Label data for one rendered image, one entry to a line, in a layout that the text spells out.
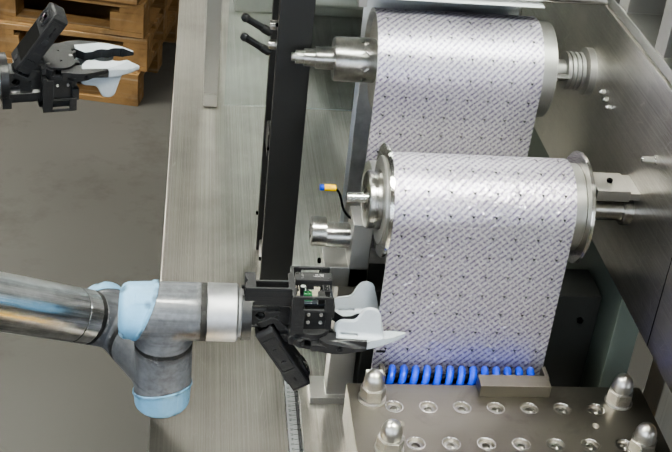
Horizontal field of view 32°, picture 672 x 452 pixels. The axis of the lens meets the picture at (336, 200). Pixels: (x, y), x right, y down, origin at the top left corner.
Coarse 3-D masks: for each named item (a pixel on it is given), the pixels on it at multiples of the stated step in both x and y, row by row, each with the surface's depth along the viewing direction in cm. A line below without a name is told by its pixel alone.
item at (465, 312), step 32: (384, 288) 150; (416, 288) 151; (448, 288) 151; (480, 288) 151; (512, 288) 152; (544, 288) 152; (384, 320) 153; (416, 320) 153; (448, 320) 154; (480, 320) 154; (512, 320) 155; (544, 320) 155; (416, 352) 156; (448, 352) 156; (480, 352) 157; (512, 352) 157; (544, 352) 158
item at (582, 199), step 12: (384, 156) 149; (384, 168) 147; (576, 168) 151; (384, 180) 147; (576, 180) 149; (384, 192) 146; (384, 204) 146; (384, 216) 146; (384, 228) 146; (576, 228) 149; (576, 240) 150
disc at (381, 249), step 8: (384, 144) 150; (384, 152) 149; (376, 160) 155; (392, 160) 145; (392, 168) 144; (392, 176) 144; (392, 184) 144; (392, 192) 143; (392, 200) 143; (392, 208) 143; (392, 216) 144; (392, 224) 144; (384, 240) 147; (376, 248) 153; (384, 248) 147
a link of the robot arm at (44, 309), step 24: (0, 288) 145; (24, 288) 148; (48, 288) 151; (72, 288) 155; (96, 288) 163; (120, 288) 163; (0, 312) 145; (24, 312) 147; (48, 312) 150; (72, 312) 152; (96, 312) 155; (48, 336) 152; (72, 336) 154; (96, 336) 156
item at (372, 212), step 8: (368, 176) 149; (376, 176) 148; (368, 184) 148; (376, 184) 147; (368, 192) 148; (376, 192) 147; (376, 200) 147; (368, 208) 148; (376, 208) 147; (368, 216) 148; (376, 216) 148; (368, 224) 148; (376, 224) 148
